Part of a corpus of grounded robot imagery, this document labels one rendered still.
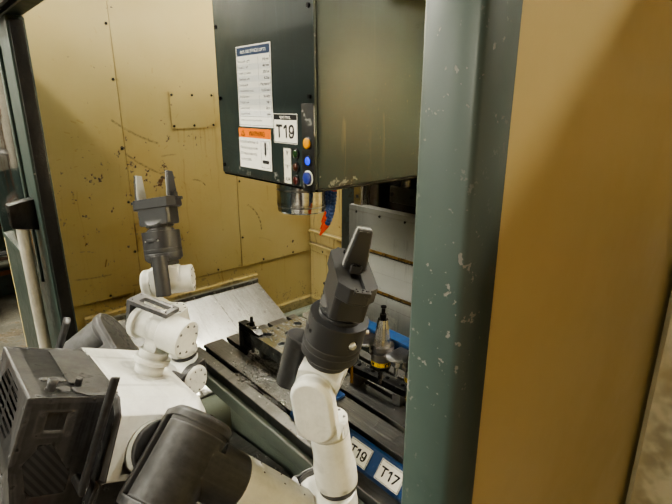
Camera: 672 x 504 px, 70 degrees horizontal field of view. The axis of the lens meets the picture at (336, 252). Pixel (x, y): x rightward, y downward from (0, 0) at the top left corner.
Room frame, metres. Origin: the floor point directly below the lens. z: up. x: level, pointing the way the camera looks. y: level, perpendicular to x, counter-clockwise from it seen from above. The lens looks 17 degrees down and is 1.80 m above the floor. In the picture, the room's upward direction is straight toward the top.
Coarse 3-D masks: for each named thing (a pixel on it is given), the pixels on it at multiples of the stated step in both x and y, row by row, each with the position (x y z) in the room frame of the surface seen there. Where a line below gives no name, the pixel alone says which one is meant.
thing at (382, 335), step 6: (378, 318) 1.10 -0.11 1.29; (378, 324) 1.09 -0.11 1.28; (384, 324) 1.08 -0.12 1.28; (378, 330) 1.09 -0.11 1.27; (384, 330) 1.08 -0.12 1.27; (378, 336) 1.08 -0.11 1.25; (384, 336) 1.08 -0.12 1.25; (378, 342) 1.08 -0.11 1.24; (384, 342) 1.08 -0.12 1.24; (390, 342) 1.09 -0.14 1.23
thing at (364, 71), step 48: (240, 0) 1.33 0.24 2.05; (288, 0) 1.18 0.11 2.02; (336, 0) 1.15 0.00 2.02; (384, 0) 1.25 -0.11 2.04; (288, 48) 1.19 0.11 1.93; (336, 48) 1.15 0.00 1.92; (384, 48) 1.26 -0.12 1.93; (288, 96) 1.19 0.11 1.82; (336, 96) 1.15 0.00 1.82; (384, 96) 1.26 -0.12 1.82; (288, 144) 1.19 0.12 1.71; (336, 144) 1.15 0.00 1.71; (384, 144) 1.26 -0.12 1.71
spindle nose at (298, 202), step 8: (280, 192) 1.44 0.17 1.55; (288, 192) 1.42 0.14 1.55; (296, 192) 1.41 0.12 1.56; (304, 192) 1.41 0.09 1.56; (312, 192) 1.42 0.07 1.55; (320, 192) 1.44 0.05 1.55; (280, 200) 1.44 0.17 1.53; (288, 200) 1.42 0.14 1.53; (296, 200) 1.41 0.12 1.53; (304, 200) 1.41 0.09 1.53; (312, 200) 1.42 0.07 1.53; (320, 200) 1.44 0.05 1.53; (280, 208) 1.45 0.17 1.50; (288, 208) 1.42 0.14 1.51; (296, 208) 1.41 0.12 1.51; (304, 208) 1.41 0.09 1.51; (312, 208) 1.42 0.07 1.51; (320, 208) 1.44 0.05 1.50
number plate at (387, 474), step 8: (384, 464) 0.99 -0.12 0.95; (392, 464) 0.98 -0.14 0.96; (376, 472) 0.99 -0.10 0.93; (384, 472) 0.98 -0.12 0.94; (392, 472) 0.97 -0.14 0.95; (400, 472) 0.96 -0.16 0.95; (384, 480) 0.96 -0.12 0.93; (392, 480) 0.95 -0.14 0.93; (400, 480) 0.94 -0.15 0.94; (392, 488) 0.94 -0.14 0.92; (400, 488) 0.93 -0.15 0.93
